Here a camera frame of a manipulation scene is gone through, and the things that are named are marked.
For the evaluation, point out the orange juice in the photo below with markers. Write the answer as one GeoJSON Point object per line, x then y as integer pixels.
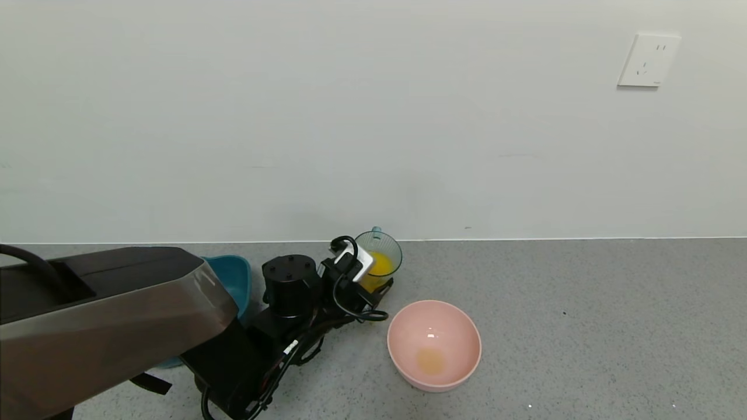
{"type": "Point", "coordinates": [381, 265]}

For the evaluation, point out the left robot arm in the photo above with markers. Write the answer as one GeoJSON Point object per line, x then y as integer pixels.
{"type": "Point", "coordinates": [117, 321]}

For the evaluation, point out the clear ribbed plastic cup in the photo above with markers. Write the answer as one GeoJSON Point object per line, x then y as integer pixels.
{"type": "Point", "coordinates": [382, 242]}

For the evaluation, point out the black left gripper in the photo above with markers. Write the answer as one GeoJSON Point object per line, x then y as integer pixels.
{"type": "Point", "coordinates": [344, 291]}

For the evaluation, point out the teal plastic basin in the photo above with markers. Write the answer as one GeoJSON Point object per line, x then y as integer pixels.
{"type": "Point", "coordinates": [233, 280]}

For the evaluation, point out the pink bowl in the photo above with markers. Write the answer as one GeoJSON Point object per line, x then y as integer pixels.
{"type": "Point", "coordinates": [435, 326]}

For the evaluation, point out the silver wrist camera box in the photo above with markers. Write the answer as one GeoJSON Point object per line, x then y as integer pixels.
{"type": "Point", "coordinates": [357, 262]}

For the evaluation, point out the white wall socket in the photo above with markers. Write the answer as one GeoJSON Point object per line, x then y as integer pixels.
{"type": "Point", "coordinates": [648, 60]}

